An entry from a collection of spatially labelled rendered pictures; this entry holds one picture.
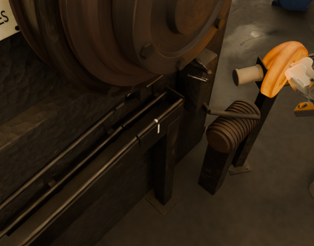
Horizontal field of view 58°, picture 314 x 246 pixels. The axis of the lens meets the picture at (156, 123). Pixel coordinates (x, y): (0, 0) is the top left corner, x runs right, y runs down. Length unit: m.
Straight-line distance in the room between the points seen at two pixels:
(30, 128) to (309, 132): 1.59
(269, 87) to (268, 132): 1.00
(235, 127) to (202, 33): 0.55
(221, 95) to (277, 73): 1.14
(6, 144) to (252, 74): 0.78
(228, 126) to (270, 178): 0.63
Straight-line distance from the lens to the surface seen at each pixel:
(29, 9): 0.46
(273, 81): 0.81
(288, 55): 0.81
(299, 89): 0.83
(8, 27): 0.57
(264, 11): 2.80
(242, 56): 2.25
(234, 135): 1.07
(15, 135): 0.67
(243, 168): 1.61
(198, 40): 0.59
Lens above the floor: 1.36
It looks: 52 degrees down
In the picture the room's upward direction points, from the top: straight up
